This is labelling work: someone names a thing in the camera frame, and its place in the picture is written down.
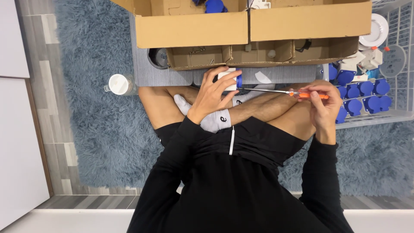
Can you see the cardboard compartment tray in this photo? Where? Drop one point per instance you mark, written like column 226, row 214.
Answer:
column 323, row 51

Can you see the grey round perforated disc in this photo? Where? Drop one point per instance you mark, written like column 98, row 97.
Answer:
column 393, row 61

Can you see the person's right hand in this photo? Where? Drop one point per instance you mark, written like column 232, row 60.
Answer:
column 326, row 110

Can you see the white plastic basket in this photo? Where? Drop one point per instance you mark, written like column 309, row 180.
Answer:
column 372, row 119

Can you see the white sock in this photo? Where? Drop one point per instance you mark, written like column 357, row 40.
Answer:
column 249, row 96
column 213, row 122

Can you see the white cabinet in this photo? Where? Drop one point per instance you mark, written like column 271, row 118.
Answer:
column 19, row 129

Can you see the person's left fingers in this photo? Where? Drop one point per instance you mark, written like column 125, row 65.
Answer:
column 216, row 81

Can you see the blue plastic parts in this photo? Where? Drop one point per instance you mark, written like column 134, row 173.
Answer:
column 215, row 5

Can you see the person's leg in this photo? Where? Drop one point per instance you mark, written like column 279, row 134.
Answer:
column 268, row 110
column 158, row 103

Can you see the small white plastic part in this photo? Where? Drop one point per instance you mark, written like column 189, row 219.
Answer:
column 271, row 54

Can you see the white plastic frame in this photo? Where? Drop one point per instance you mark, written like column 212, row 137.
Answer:
column 260, row 4

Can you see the black clip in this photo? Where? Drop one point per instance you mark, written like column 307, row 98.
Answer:
column 302, row 46

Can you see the blue shaggy rug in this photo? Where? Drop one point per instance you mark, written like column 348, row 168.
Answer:
column 97, row 97

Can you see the clear bottle with white lid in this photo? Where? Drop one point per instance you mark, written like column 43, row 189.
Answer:
column 119, row 84

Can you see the black sweater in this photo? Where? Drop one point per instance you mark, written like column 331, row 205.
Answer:
column 233, row 200

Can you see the white round ceiling lamp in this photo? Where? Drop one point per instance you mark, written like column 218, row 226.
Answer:
column 375, row 30

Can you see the metal screws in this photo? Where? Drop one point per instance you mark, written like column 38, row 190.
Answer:
column 197, row 51

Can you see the white plastic piece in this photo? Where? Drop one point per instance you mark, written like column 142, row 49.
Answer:
column 262, row 77

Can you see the white socket with blue cap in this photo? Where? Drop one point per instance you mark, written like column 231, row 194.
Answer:
column 230, row 73

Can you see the white housing with orange tips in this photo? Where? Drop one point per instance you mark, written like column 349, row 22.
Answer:
column 372, row 58

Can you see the black round cup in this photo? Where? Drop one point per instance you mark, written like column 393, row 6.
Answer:
column 157, row 58

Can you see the pile of blue sockets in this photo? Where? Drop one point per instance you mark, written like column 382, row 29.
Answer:
column 367, row 88

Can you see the person's left leg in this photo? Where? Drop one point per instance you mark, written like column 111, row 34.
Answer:
column 158, row 103

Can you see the large cardboard box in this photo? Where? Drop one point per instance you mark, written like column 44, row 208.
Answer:
column 194, row 32

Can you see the person's left hand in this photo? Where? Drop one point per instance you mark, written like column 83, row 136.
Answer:
column 203, row 100

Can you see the person's right leg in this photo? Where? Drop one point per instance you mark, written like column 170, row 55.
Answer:
column 268, row 110

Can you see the black shorts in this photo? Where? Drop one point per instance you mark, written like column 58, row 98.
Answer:
column 258, row 142

